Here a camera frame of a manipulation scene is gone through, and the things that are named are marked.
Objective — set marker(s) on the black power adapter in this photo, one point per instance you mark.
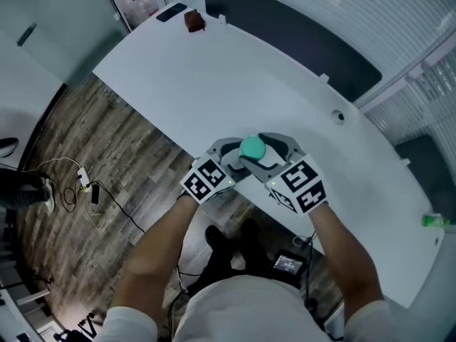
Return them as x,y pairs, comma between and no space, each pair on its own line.
95,194

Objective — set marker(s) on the white window blinds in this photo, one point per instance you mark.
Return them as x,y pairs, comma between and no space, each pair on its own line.
420,112
392,20

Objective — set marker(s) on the dark grey desk divider panel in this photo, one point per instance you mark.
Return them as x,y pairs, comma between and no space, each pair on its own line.
285,34
427,169

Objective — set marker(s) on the person's left forearm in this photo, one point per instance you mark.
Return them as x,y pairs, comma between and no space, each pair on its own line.
156,255

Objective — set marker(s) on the teal round disc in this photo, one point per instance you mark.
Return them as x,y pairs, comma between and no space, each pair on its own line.
252,147

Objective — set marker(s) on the clear jug red cap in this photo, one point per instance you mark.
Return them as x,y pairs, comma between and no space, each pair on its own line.
126,9
144,4

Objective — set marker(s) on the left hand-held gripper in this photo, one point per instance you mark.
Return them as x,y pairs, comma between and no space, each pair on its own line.
204,182

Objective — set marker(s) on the white divider bracket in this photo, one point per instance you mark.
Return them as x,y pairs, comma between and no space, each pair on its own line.
222,19
405,162
324,78

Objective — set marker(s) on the white power strip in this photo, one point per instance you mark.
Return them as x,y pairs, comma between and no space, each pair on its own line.
84,178

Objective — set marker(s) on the dark red wallet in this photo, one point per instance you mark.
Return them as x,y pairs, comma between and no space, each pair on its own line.
195,20

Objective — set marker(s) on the person's leg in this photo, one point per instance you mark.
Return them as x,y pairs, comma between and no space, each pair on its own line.
217,248
254,241

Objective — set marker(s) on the black smartphone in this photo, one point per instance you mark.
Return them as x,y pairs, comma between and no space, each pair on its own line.
171,12

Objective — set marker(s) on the person's white shirt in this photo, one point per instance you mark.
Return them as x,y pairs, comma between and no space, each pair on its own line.
246,315

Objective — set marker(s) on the grey round studio lamp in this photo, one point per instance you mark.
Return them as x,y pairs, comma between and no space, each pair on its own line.
8,147

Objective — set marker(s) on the person's left leg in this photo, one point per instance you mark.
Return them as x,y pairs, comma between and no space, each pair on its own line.
217,248

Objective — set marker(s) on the green plastic bottle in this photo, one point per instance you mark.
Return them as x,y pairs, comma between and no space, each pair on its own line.
435,220

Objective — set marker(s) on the black office chair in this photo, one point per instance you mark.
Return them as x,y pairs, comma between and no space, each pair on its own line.
87,328

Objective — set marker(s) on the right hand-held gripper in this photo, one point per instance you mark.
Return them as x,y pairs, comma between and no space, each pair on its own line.
297,187

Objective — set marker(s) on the black device with screen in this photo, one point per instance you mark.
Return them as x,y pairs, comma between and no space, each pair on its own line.
286,264

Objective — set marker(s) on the person's right leg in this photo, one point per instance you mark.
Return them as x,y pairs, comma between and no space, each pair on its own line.
254,241

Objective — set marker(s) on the person's right forearm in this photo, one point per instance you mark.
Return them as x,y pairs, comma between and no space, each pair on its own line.
342,258

